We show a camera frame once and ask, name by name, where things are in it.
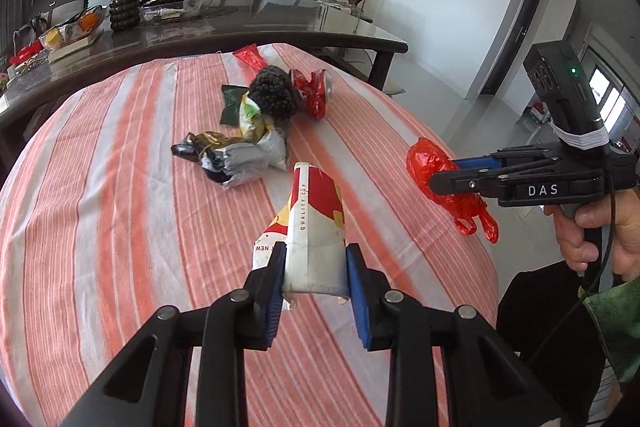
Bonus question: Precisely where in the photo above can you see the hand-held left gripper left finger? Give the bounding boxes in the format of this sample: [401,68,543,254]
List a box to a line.
[60,243,288,427]

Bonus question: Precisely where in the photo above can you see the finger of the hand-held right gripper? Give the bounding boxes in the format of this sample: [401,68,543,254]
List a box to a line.
[430,171,506,198]
[452,146,551,172]

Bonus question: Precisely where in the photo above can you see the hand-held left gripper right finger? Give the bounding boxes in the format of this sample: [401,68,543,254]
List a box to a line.
[344,243,571,427]

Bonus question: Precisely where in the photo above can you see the red plastic bag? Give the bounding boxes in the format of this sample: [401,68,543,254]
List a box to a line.
[406,137,500,244]

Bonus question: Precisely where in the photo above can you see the crushed white red paper cup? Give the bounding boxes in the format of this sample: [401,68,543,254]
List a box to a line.
[251,162,351,310]

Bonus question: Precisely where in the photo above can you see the silver foil packet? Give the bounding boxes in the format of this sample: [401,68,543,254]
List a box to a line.
[220,129,290,190]

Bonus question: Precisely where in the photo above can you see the crushed red can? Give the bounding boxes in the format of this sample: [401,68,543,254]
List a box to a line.
[291,69,334,118]

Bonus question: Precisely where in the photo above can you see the dark gold wrapper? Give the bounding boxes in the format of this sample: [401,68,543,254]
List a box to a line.
[171,132,241,182]

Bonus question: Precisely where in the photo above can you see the yellow green snack packet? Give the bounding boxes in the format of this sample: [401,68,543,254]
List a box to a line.
[239,92,275,142]

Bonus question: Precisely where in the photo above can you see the dark green packet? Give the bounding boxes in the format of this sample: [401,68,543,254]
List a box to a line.
[220,84,251,125]

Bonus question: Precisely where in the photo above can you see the red foil wrapper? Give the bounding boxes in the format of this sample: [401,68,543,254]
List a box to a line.
[233,44,271,72]

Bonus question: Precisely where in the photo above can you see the person's right hand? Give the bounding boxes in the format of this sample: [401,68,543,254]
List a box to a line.
[544,187,640,278]

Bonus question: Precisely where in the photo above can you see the dark brown door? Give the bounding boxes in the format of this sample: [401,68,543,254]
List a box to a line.
[480,0,548,95]

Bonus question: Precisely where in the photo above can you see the black trousers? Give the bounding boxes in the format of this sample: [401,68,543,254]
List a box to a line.
[495,259,616,427]

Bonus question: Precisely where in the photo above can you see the orange striped tablecloth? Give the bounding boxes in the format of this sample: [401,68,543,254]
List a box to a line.
[0,42,501,427]

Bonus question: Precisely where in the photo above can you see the green patterned shirt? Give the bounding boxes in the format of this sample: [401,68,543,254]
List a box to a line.
[582,272,640,383]

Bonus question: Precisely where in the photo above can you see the dark wooden coffee table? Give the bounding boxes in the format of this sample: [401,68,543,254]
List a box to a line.
[0,0,408,142]

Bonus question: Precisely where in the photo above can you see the glass snack tray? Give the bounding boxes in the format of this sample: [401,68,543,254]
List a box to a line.
[140,0,221,20]

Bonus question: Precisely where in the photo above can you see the white book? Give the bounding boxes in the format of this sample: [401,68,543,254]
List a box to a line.
[47,29,103,60]

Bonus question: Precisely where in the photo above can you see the glass fruit tray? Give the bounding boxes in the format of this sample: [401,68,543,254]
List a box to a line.
[39,6,108,48]

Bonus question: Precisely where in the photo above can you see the red box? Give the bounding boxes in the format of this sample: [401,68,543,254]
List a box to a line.
[9,44,41,65]

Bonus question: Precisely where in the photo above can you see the black handbag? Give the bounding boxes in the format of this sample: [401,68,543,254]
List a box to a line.
[12,14,48,52]

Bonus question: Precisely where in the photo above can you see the black cable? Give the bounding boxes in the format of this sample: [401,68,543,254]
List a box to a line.
[525,192,618,368]

